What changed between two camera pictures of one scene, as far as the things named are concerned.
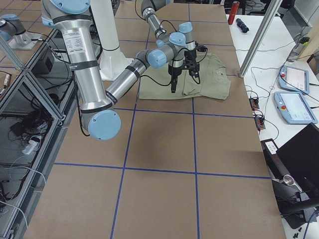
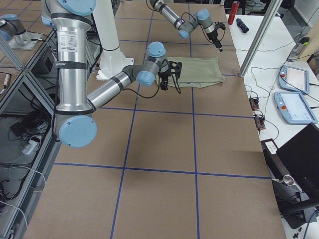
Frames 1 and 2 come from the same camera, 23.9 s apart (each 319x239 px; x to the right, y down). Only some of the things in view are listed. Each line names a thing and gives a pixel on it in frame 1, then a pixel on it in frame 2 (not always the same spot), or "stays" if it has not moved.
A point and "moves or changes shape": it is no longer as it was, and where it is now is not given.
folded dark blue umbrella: [241, 25] stays
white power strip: [30, 147] stays
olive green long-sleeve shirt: [202, 74] moves or changes shape
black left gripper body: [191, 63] → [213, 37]
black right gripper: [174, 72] → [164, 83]
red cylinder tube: [234, 11] stays
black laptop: [296, 162] stays
